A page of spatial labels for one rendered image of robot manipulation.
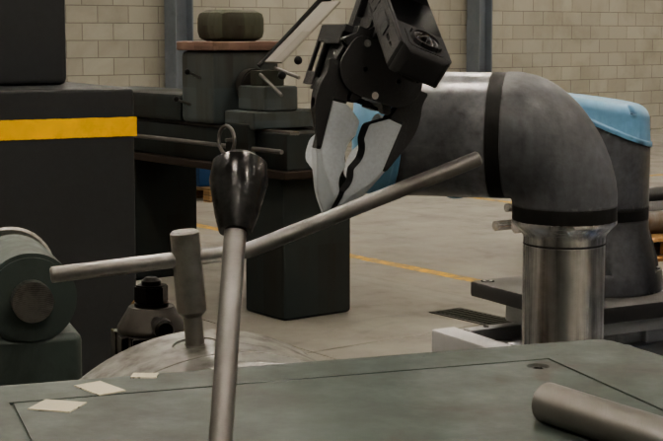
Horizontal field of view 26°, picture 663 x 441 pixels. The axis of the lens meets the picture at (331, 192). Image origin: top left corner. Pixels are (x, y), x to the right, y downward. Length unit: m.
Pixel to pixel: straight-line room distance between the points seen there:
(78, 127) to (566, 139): 4.70
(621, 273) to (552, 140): 0.45
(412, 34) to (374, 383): 0.31
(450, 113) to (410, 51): 0.22
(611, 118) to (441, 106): 0.44
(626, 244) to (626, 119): 0.14
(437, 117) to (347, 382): 0.46
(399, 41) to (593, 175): 0.29
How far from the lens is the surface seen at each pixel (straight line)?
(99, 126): 5.92
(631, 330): 1.73
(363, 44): 1.14
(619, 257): 1.70
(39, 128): 5.84
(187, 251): 1.06
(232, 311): 0.74
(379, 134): 1.15
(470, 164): 1.11
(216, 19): 7.81
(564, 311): 1.31
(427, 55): 1.08
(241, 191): 0.76
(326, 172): 1.14
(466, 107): 1.29
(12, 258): 2.14
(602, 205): 1.30
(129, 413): 0.82
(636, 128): 1.71
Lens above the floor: 1.47
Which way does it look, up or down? 6 degrees down
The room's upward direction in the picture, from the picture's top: straight up
